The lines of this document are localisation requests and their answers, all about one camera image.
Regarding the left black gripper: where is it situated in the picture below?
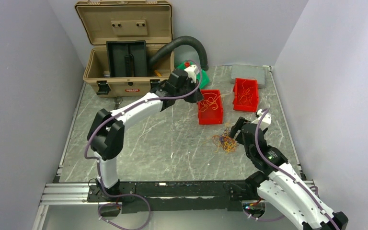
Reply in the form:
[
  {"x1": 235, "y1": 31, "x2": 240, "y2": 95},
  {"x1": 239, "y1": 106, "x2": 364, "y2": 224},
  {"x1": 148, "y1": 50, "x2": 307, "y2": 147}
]
[{"x1": 175, "y1": 79, "x2": 204, "y2": 104}]

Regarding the multicolour wire pile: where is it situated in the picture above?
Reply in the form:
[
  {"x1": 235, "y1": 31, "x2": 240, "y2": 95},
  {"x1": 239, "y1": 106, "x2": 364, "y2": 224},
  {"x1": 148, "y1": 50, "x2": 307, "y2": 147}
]
[{"x1": 210, "y1": 122, "x2": 240, "y2": 155}]

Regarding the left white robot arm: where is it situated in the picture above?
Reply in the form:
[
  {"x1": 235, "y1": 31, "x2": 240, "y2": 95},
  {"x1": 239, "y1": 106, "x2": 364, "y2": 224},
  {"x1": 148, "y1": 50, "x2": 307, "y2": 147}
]
[{"x1": 84, "y1": 65, "x2": 204, "y2": 201}]

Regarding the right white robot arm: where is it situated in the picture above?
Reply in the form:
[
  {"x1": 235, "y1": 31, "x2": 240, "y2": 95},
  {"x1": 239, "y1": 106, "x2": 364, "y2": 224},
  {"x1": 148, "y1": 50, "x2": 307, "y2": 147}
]
[{"x1": 229, "y1": 116, "x2": 348, "y2": 230}]

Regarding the green plastic bin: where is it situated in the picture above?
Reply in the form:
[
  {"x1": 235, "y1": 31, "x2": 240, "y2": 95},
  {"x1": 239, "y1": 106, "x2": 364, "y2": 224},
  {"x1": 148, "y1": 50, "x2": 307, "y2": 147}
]
[{"x1": 175, "y1": 60, "x2": 209, "y2": 89}]

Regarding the left red plastic bin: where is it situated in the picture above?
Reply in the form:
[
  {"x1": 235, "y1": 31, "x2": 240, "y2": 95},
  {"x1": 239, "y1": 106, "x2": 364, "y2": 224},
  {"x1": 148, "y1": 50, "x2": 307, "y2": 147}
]
[{"x1": 197, "y1": 89, "x2": 223, "y2": 125}]

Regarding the red plastic bin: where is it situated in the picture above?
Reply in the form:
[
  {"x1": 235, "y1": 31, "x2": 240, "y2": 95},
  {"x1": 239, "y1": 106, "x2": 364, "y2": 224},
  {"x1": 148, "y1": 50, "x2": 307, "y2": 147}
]
[
  {"x1": 197, "y1": 89, "x2": 223, "y2": 125},
  {"x1": 232, "y1": 78, "x2": 259, "y2": 112}
]

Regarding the right red plastic bin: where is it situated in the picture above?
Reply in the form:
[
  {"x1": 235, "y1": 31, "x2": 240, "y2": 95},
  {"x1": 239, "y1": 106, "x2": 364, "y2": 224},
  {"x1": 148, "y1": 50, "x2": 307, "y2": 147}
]
[{"x1": 232, "y1": 78, "x2": 259, "y2": 112}]

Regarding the silver combination wrench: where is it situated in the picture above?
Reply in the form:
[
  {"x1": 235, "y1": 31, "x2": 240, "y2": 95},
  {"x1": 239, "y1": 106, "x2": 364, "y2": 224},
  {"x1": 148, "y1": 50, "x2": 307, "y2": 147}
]
[{"x1": 114, "y1": 97, "x2": 123, "y2": 110}]

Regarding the black toolbox tray insert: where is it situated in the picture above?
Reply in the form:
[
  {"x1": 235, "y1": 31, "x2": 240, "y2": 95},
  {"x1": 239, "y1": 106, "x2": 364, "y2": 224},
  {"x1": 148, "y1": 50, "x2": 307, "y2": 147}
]
[{"x1": 106, "y1": 40, "x2": 148, "y2": 78}]

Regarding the tan plastic toolbox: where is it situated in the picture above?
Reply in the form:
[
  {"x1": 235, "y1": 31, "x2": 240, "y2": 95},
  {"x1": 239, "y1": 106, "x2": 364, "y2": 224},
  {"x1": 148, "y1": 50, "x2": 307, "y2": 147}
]
[{"x1": 75, "y1": 0, "x2": 174, "y2": 98}]

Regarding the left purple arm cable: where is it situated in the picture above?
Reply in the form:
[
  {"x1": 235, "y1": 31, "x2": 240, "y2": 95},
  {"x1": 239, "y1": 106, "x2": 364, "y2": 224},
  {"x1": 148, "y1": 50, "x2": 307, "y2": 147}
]
[{"x1": 84, "y1": 60, "x2": 204, "y2": 230}]

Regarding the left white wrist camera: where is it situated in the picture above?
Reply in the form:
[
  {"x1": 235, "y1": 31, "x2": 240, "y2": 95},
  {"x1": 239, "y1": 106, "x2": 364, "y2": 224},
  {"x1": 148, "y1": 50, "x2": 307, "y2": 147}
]
[{"x1": 184, "y1": 62, "x2": 199, "y2": 83}]

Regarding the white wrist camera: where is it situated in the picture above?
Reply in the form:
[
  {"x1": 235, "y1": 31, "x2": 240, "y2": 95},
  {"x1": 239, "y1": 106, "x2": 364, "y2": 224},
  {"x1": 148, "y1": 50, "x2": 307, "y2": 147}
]
[
  {"x1": 253, "y1": 109, "x2": 272, "y2": 130},
  {"x1": 184, "y1": 62, "x2": 199, "y2": 83}
]

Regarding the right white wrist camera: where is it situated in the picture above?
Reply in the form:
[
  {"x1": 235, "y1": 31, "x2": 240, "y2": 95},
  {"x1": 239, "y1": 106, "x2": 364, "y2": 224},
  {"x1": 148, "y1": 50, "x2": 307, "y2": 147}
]
[{"x1": 253, "y1": 109, "x2": 272, "y2": 130}]

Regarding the black corrugated hose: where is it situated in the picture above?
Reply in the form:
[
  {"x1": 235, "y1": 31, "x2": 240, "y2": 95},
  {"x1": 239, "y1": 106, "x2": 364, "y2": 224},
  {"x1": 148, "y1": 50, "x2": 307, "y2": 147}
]
[{"x1": 148, "y1": 35, "x2": 210, "y2": 72}]

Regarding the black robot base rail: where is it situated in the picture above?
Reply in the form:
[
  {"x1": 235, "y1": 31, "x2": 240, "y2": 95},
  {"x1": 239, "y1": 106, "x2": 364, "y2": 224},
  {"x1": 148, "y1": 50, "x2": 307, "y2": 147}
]
[{"x1": 86, "y1": 180, "x2": 266, "y2": 217}]

